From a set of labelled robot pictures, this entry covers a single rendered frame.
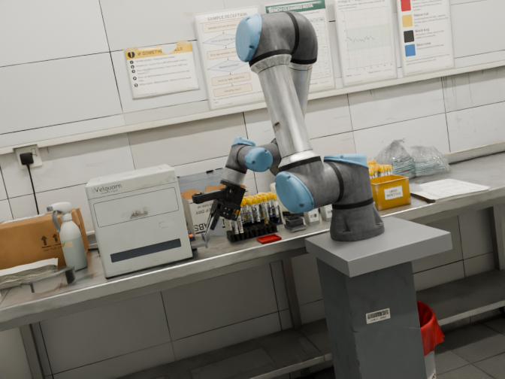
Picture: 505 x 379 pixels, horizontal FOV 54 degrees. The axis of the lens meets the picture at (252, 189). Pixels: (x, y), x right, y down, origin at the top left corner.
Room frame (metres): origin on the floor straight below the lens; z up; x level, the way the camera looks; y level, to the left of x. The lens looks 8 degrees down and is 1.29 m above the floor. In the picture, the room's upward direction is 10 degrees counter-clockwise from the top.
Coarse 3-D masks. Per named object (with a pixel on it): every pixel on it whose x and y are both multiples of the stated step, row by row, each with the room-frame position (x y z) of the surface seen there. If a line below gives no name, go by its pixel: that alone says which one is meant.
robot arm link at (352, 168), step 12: (324, 156) 1.37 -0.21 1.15; (336, 156) 1.33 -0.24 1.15; (348, 156) 1.32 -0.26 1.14; (360, 156) 1.33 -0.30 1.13; (336, 168) 1.31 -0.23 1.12; (348, 168) 1.31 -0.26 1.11; (360, 168) 1.32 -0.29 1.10; (348, 180) 1.30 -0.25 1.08; (360, 180) 1.32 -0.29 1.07; (348, 192) 1.31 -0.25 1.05; (360, 192) 1.32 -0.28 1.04; (336, 204) 1.34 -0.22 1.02
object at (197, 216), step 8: (184, 192) 2.14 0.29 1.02; (192, 192) 2.15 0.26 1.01; (200, 192) 2.16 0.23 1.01; (248, 192) 1.93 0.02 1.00; (184, 200) 1.96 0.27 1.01; (184, 208) 2.06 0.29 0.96; (192, 208) 1.87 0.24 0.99; (200, 208) 1.88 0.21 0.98; (208, 208) 1.89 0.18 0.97; (192, 216) 1.87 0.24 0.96; (200, 216) 1.88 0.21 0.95; (208, 216) 1.89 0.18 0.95; (192, 224) 1.88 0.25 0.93; (200, 224) 1.88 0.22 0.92; (224, 224) 1.90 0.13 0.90; (192, 232) 1.93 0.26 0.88; (200, 232) 1.88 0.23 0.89
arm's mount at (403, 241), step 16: (384, 224) 1.41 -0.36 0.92; (400, 224) 1.38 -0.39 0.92; (416, 224) 1.35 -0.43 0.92; (320, 240) 1.37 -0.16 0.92; (368, 240) 1.28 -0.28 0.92; (384, 240) 1.26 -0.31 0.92; (400, 240) 1.23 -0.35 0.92; (416, 240) 1.20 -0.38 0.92; (432, 240) 1.20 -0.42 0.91; (448, 240) 1.21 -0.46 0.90; (320, 256) 1.32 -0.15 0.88; (336, 256) 1.21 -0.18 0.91; (352, 256) 1.17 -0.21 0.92; (368, 256) 1.16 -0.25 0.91; (384, 256) 1.17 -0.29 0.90; (400, 256) 1.18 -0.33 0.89; (416, 256) 1.19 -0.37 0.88; (352, 272) 1.15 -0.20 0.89
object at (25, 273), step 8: (32, 264) 1.72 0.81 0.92; (40, 264) 1.72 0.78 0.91; (48, 264) 1.71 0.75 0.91; (56, 264) 1.71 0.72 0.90; (0, 272) 1.69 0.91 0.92; (8, 272) 1.69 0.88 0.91; (16, 272) 1.68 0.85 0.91; (24, 272) 1.64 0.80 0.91; (32, 272) 1.64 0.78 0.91; (40, 272) 1.65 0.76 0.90; (48, 272) 1.66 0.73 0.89; (0, 280) 1.63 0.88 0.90; (8, 280) 1.63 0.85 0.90; (16, 280) 1.63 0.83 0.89; (24, 280) 1.63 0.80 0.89; (0, 288) 1.62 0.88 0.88
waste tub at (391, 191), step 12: (372, 180) 1.90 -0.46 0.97; (384, 180) 1.91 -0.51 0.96; (396, 180) 1.78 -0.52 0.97; (408, 180) 1.79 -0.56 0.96; (372, 192) 1.80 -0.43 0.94; (384, 192) 1.77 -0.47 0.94; (396, 192) 1.78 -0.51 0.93; (408, 192) 1.79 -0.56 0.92; (384, 204) 1.77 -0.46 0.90; (396, 204) 1.78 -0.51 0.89; (408, 204) 1.79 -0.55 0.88
